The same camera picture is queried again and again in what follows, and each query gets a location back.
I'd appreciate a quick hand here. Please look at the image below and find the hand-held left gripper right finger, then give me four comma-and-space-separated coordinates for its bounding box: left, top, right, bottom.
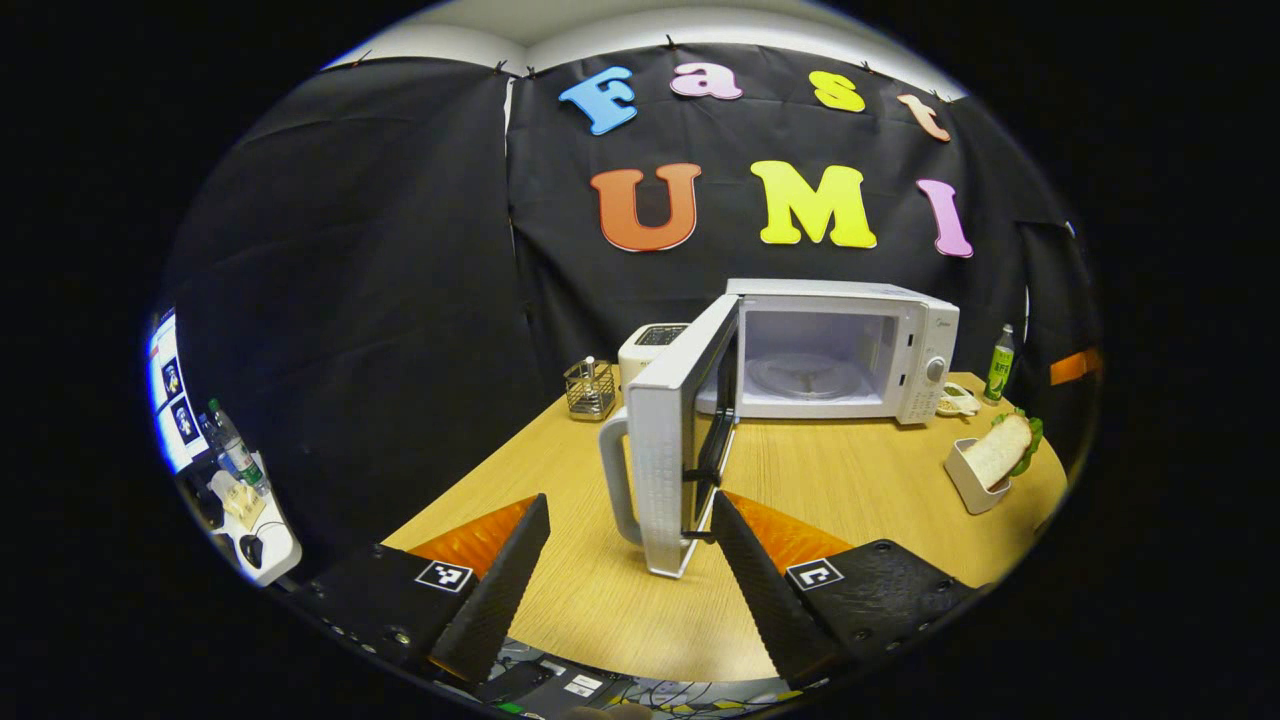
708, 490, 981, 691

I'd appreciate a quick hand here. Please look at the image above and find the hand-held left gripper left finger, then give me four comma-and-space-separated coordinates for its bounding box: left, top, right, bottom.
290, 492, 553, 687

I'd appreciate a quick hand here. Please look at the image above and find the sandwich with lettuce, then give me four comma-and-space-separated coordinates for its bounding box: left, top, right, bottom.
962, 408, 1045, 492

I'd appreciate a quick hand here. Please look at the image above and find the white microwave oven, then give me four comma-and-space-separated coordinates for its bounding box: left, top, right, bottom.
598, 278, 961, 580

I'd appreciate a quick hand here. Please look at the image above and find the white food container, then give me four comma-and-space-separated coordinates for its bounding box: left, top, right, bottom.
943, 437, 1013, 516

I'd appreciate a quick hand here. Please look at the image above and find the green label drink bottle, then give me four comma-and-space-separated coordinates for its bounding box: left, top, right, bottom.
984, 323, 1017, 406

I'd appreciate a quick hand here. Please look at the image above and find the white side table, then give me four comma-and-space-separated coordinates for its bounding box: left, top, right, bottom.
175, 450, 303, 588

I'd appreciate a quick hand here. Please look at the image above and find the white toaster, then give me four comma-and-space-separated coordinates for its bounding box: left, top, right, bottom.
617, 322, 691, 393

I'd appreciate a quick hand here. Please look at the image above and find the clear water bottle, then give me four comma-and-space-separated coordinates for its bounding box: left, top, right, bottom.
205, 398, 271, 498

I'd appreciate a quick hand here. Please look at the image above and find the black backdrop cloth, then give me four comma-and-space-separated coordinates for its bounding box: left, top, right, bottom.
160, 42, 1101, 576

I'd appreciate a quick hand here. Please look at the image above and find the computer monitor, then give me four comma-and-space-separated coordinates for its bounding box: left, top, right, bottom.
148, 308, 211, 476

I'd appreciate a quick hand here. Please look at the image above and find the tangle of floor cables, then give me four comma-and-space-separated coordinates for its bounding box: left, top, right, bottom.
600, 678, 801, 714

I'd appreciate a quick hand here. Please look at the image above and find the metal wire holder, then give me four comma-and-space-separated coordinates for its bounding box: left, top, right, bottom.
563, 356, 619, 422

